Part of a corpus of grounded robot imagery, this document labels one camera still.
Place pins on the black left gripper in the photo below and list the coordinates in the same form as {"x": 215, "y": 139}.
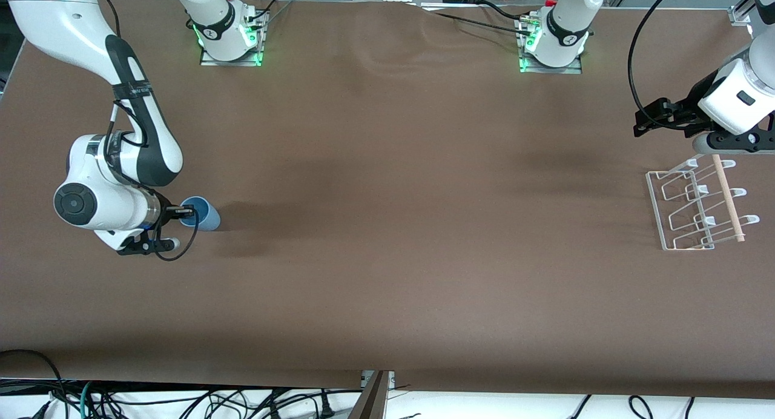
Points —
{"x": 694, "y": 102}

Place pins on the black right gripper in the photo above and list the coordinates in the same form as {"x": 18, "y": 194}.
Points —
{"x": 165, "y": 212}

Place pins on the blue plastic cup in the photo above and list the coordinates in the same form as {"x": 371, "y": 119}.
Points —
{"x": 209, "y": 220}

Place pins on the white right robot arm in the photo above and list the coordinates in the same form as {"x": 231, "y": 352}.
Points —
{"x": 60, "y": 19}

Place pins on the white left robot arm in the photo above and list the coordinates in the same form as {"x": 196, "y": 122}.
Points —
{"x": 563, "y": 19}

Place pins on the brown table cover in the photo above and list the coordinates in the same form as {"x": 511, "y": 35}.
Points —
{"x": 387, "y": 255}

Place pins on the grey table beam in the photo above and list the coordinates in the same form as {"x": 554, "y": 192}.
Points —
{"x": 372, "y": 401}

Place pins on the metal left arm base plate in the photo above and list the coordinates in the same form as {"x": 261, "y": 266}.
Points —
{"x": 569, "y": 70}

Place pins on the aluminium frame profile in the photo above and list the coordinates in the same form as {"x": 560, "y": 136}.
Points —
{"x": 742, "y": 16}

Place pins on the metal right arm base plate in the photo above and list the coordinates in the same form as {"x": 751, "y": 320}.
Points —
{"x": 236, "y": 63}

